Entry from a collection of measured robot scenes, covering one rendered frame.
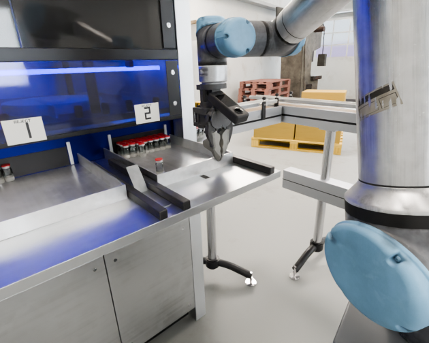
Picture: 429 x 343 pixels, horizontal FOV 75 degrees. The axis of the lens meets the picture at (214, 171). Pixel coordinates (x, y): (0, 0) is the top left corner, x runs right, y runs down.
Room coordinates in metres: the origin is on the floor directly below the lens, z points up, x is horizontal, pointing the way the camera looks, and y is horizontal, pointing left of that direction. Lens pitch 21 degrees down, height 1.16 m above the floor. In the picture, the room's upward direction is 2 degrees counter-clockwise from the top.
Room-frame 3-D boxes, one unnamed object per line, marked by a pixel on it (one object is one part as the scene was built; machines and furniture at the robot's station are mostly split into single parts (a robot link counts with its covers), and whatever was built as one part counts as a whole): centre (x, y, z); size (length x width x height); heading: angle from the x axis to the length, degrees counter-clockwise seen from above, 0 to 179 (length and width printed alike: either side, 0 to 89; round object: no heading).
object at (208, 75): (0.76, 0.00, 1.14); 0.08 x 0.08 x 0.05
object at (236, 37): (0.68, -0.06, 1.21); 0.11 x 0.11 x 0.08; 22
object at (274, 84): (6.24, -1.14, 0.40); 1.09 x 0.75 x 0.81; 142
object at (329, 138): (1.42, -0.61, 0.46); 0.09 x 0.09 x 0.77; 41
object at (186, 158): (0.84, 0.15, 0.90); 0.34 x 0.26 x 0.04; 41
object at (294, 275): (1.42, -0.61, 0.07); 0.50 x 0.08 x 0.14; 131
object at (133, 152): (0.92, 0.23, 0.91); 0.18 x 0.02 x 0.05; 131
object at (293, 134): (4.08, -1.28, 0.38); 1.35 x 1.03 x 0.76; 54
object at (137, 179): (0.58, 0.15, 0.91); 0.14 x 0.03 x 0.06; 42
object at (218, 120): (0.77, 0.00, 1.05); 0.09 x 0.08 x 0.12; 41
